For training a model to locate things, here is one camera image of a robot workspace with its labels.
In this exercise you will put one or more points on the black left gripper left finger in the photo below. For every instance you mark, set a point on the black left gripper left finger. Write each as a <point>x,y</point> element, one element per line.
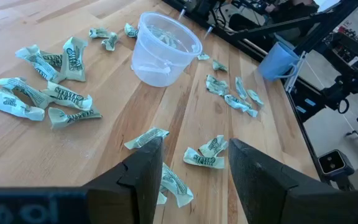
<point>135,186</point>

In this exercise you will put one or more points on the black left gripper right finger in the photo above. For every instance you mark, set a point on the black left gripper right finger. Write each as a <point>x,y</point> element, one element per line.
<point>259,186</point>

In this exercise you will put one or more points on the black background robot arm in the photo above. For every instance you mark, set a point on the black background robot arm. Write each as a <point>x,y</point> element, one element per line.
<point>346,90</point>

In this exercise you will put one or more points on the clear plastic cup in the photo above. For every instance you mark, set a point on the clear plastic cup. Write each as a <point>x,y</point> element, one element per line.
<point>154,70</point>

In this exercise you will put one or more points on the pale blue mug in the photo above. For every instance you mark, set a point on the pale blue mug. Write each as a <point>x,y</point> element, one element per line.
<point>275,62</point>

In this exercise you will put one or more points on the small black table-level camera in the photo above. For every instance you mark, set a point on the small black table-level camera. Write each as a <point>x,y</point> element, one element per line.
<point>334,163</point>

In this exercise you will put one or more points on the white metal bracket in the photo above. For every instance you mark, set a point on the white metal bracket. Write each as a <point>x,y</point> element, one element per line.
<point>295,73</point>

